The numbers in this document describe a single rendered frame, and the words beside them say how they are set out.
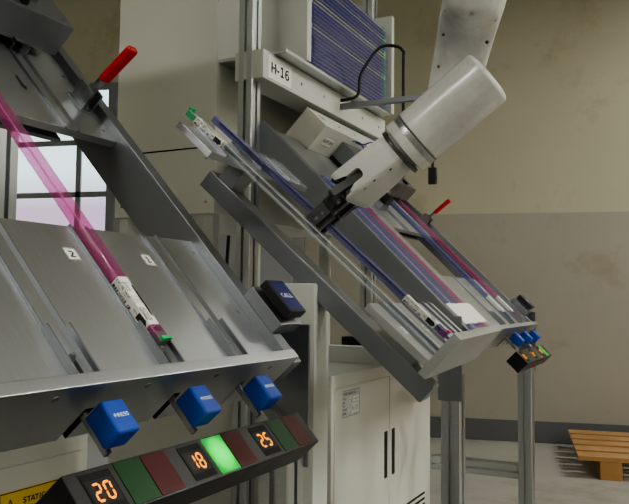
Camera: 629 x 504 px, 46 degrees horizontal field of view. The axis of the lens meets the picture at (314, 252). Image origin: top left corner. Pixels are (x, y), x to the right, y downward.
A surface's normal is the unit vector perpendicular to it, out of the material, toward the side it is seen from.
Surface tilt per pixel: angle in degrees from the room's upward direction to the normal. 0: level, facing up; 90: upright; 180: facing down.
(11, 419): 138
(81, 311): 48
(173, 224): 90
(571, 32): 90
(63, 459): 90
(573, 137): 90
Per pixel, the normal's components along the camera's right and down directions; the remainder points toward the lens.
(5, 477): 0.89, -0.02
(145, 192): -0.45, -0.06
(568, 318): -0.22, -0.07
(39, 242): 0.66, -0.69
